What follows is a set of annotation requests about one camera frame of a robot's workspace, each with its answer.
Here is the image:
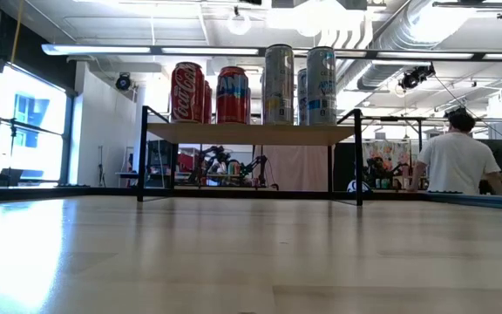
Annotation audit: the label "red can blue logo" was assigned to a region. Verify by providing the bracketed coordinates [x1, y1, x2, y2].
[215, 65, 250, 126]

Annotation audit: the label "red soda can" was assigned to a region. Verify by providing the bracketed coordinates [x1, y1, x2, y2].
[202, 79, 214, 125]

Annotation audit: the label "white slim can orange print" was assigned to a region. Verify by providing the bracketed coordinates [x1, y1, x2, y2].
[262, 43, 295, 126]

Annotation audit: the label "white slim energy can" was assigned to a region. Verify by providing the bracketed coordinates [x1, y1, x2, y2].
[295, 67, 309, 126]

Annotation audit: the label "red Coca-Cola can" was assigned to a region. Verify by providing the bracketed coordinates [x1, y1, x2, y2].
[169, 61, 206, 125]

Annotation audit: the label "white slim can blue print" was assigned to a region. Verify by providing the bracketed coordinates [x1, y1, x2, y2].
[305, 45, 338, 126]

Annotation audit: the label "wooden shelf black metal legs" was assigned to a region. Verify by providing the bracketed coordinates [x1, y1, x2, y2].
[136, 105, 364, 207]

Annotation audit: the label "pink curtain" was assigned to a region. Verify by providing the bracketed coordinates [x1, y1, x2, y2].
[261, 144, 336, 192]

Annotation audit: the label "white blue round object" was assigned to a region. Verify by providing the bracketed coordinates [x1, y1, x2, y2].
[345, 179, 373, 195]

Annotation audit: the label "round ceiling lamp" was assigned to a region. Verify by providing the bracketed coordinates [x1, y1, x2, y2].
[227, 6, 253, 37]

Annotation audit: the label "floral print backdrop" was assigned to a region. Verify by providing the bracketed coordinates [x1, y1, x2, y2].
[361, 140, 414, 189]

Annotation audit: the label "overhead LED light bar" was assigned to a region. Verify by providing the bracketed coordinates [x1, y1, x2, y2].
[40, 42, 502, 63]

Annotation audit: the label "person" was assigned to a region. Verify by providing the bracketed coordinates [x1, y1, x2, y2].
[407, 107, 502, 196]

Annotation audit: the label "bright window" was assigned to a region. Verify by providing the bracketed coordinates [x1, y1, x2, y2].
[0, 65, 69, 187]

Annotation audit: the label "black aluminium table frame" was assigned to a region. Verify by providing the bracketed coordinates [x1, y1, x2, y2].
[0, 183, 502, 213]

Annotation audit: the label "background black frame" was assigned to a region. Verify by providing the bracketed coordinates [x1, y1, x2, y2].
[358, 114, 426, 154]

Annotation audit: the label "black ceiling-mounted camera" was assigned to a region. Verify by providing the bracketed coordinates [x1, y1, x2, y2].
[397, 64, 438, 92]

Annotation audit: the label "silver ceiling air duct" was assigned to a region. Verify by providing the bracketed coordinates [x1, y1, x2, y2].
[336, 0, 478, 92]

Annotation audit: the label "yellow hanging strap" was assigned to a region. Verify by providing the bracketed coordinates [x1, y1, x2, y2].
[10, 0, 24, 65]

